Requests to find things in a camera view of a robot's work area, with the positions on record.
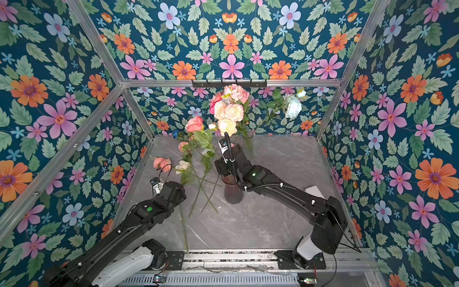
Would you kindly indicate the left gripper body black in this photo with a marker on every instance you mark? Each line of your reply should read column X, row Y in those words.
column 181, row 197

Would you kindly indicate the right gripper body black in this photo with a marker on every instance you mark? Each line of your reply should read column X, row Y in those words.
column 229, row 162

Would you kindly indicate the small pink rose stem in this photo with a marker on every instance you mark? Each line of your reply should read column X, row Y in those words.
column 206, row 187

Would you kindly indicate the white rose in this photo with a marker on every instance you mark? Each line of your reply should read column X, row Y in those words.
column 182, row 170

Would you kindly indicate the purple ribbed glass vase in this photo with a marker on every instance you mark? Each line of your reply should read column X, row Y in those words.
column 232, row 192

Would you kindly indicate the cream peony bunch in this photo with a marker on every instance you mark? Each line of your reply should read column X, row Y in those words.
column 224, row 126

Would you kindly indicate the cream pink large rose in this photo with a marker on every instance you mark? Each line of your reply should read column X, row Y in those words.
column 220, row 110

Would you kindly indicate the large pink peony bunch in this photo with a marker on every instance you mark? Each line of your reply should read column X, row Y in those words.
column 235, row 99

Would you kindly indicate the coral pink rose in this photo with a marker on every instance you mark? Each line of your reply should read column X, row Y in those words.
column 216, row 98

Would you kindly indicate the white flower spray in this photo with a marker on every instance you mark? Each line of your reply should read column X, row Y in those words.
column 289, row 103

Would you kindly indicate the clear glass vase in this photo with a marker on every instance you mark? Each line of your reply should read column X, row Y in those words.
column 247, row 143

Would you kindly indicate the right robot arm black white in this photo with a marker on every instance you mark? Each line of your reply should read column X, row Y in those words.
column 326, row 215

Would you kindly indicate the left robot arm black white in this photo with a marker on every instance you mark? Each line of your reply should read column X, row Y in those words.
column 82, row 271

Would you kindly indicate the white rectangular box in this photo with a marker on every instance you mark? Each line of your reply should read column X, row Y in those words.
column 314, row 191

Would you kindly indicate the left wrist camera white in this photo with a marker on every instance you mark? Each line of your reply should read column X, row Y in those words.
column 157, row 185

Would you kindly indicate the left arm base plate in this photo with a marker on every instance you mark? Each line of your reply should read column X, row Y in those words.
column 173, row 260

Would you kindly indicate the aluminium front rail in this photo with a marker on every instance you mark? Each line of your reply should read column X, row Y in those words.
column 263, row 260

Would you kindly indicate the metal hook rail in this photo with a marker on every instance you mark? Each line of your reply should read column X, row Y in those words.
column 223, row 83

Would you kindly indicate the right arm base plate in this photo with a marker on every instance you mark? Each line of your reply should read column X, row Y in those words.
column 290, row 260

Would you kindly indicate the white vented cable duct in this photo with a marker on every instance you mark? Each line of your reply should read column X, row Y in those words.
column 211, row 280

